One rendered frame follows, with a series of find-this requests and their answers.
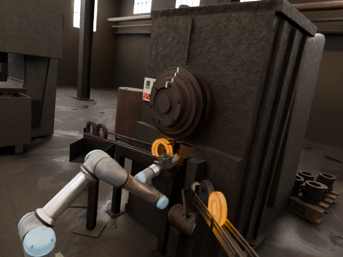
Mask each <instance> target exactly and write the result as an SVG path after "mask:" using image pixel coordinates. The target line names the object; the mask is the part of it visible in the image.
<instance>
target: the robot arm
mask: <svg viewBox="0 0 343 257"><path fill-rule="evenodd" d="M179 157H180V156H178V155H177V154H175V155H174V153H173V152H171V154H170V155H167V154H165V153H163V154H162V155H160V156H159V160H158V161H156V160H155V161H154V164H153V165H151V166H149V167H148V168H146V169H145V170H143V171H141V172H139V173H138V174H137V175H135V177H133V176H131V175H130V174H129V172H128V171H127V170H125V169H124V168H122V167H121V165H120V164H119V163H118V162H117V161H116V160H114V159H113V158H111V157H110V156H109V155H108V154H107V153H106V152H104V151H102V150H93V151H91V152H89V153H88V154H87V156H86V157H85V163H84V164H83V165H82V166H81V170H80V172H79V173H78V174H77V175H76V176H75V177H74V178H73V179H72V180H71V181H70V182H69V183H68V184H67V185H66V186H65V187H64V188H63V189H62V190H61V191H60V192H59V193H58V194H57V195H56V196H55V197H54V198H52V199H51V200H50V201H49V202H48V203H47V204H46V205H45V206H44V207H43V208H41V209H37V210H36V211H34V212H31V213H28V214H26V215H24V216H23V217H22V219H21V220H20V222H19V224H18V234H19V236H20V240H21V243H22V247H23V251H24V257H55V243H56V236H55V233H54V231H53V230H52V228H53V227H54V226H55V225H56V220H57V219H58V218H59V217H60V215H61V214H62V213H63V212H64V211H65V210H66V209H67V208H68V207H69V206H70V205H71V204H72V203H73V202H74V201H75V200H76V199H77V198H78V197H79V196H80V195H81V194H82V193H83V192H84V191H85V190H86V189H87V188H88V187H89V186H90V185H91V184H92V183H93V182H98V181H99V179H100V180H102V181H104V182H106V183H108V184H110V185H113V186H115V187H117V188H123V189H125V190H127V191H129V192H131V193H133V194H135V195H137V196H139V197H141V198H143V199H145V200H147V201H149V202H151V203H152V204H154V205H156V206H157V207H158V208H160V209H164V208H165V207H166V206H167V205H168V198H167V197H166V196H165V195H163V194H162V193H161V192H159V191H158V190H157V189H156V188H154V187H153V185H152V179H153V178H154V177H156V176H157V175H159V174H160V173H162V174H164V176H165V177H168V178H170V177H171V175H170V174H169V172H167V171H166V169H170V168H172V167H174V166H176V164H177V162H178V160H179Z"/></svg>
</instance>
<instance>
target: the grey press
mask: <svg viewBox="0 0 343 257"><path fill-rule="evenodd" d="M63 5H64V0H0V63H8V79H7V82H0V92H1V91H2V92H4V93H6V94H14V95H15V96H16V94H18V93H22V94H24V95H27V96H29V97H31V116H32V120H31V138H34V137H41V136H48V135H52V134H53V133H54V119H55V103H56V86H57V70H58V59H62V42H63V30H64V13H63Z"/></svg>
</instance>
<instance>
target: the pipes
mask: <svg viewBox="0 0 343 257"><path fill-rule="evenodd" d="M293 6H294V7H295V8H296V9H297V10H298V11H299V12H308V11H327V10H343V1H334V2H321V3H307V4H293ZM150 17H151V15H143V16H129V17H116V18H107V21H108V22H119V21H138V20H151V19H150ZM308 20H309V21H311V22H335V21H343V18H317V19H308ZM151 26H152V24H144V25H115V26H111V27H112V28H124V27H151ZM316 33H320V34H322V35H324V36H343V30H340V31H316ZM114 34H125V35H151V32H114Z"/></svg>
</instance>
